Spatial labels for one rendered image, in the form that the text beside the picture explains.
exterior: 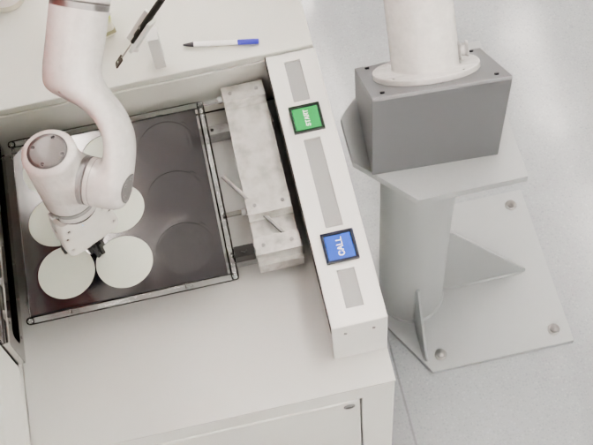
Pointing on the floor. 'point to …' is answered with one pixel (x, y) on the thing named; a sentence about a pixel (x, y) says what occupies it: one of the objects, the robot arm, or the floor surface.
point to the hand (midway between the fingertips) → (94, 245)
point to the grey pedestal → (461, 258)
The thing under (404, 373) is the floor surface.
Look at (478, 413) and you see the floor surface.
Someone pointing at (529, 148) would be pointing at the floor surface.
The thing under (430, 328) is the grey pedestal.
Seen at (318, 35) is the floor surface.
